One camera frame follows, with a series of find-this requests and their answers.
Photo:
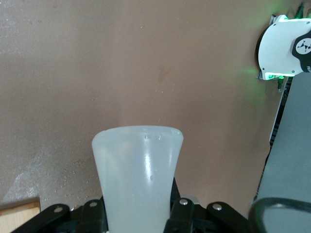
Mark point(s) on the translucent sauce bottle orange cap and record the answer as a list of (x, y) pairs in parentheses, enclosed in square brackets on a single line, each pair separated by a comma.
[(138, 182)]

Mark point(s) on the brown table mat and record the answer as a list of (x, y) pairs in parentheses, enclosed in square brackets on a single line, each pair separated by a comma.
[(97, 72)]

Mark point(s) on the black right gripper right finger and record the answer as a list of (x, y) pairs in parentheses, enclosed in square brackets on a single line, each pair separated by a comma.
[(194, 218)]

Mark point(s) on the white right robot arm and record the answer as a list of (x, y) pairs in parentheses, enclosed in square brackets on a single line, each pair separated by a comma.
[(277, 48)]

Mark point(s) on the wooden cutting board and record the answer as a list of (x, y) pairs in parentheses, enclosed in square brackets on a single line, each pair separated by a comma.
[(17, 216)]

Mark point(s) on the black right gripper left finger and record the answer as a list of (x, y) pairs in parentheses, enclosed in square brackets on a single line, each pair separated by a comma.
[(80, 218)]

